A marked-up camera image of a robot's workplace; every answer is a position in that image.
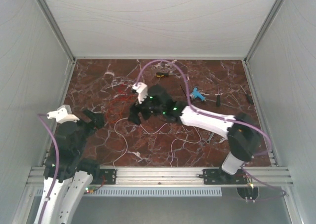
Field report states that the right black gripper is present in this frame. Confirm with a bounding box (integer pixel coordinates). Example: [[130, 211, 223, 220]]
[[127, 90, 164, 125]]

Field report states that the orange wire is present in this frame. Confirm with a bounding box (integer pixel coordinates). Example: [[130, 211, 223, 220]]
[[105, 95, 134, 125]]

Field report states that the white wire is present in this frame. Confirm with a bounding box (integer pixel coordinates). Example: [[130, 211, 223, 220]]
[[112, 117, 203, 169]]

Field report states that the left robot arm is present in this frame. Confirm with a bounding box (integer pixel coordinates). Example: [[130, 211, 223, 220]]
[[34, 105, 105, 224]]

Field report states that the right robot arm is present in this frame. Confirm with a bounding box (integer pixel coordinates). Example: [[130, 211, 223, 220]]
[[128, 82, 260, 184]]

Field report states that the yellow black screwdriver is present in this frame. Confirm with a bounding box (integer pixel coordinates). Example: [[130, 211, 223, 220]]
[[155, 72, 175, 77]]

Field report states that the blue plastic tool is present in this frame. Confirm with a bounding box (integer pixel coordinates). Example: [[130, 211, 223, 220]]
[[190, 87, 206, 102]]

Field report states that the silver wrench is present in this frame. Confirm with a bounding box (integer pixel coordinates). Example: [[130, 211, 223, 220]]
[[206, 133, 214, 144]]

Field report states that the black screwdriver far right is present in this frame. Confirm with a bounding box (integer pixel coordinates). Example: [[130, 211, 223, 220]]
[[240, 86, 254, 105]]

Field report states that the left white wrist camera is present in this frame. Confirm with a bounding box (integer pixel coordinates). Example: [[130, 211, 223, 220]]
[[47, 105, 79, 124]]

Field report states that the aluminium front rail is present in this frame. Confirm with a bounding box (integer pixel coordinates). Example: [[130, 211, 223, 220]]
[[27, 166, 294, 185]]

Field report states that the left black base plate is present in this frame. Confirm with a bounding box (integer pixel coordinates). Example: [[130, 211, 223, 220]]
[[92, 169, 117, 186]]

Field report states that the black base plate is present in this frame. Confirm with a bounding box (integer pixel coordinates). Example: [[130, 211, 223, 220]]
[[198, 168, 248, 185], [92, 169, 117, 186]]

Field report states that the slotted grey cable duct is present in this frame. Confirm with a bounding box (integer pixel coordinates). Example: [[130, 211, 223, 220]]
[[86, 187, 222, 197]]

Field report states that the black handle screwdriver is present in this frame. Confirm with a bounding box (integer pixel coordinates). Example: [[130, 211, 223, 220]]
[[216, 86, 221, 107]]

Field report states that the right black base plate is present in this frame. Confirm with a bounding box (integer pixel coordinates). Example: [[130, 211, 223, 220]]
[[198, 168, 248, 185]]

